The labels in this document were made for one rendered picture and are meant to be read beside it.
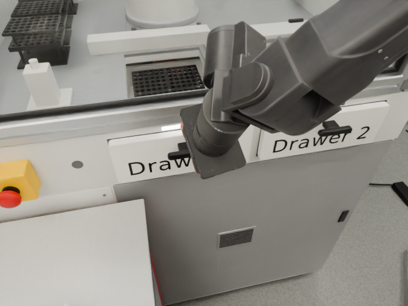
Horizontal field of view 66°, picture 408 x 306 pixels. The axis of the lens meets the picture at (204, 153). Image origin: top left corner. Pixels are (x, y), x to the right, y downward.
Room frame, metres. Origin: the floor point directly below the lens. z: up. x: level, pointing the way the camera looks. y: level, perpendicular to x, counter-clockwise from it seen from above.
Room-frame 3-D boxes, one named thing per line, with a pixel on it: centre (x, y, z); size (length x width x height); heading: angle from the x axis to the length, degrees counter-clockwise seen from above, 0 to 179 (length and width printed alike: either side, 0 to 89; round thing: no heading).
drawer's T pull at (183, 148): (0.45, 0.04, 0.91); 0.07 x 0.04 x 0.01; 103
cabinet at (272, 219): (0.95, 0.10, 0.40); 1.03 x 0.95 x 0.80; 103
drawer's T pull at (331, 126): (0.52, -0.27, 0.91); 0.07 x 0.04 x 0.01; 103
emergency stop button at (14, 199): (0.35, 0.35, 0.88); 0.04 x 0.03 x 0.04; 103
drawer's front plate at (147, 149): (0.47, 0.04, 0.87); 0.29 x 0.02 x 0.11; 103
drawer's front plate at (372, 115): (0.54, -0.27, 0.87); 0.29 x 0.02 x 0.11; 103
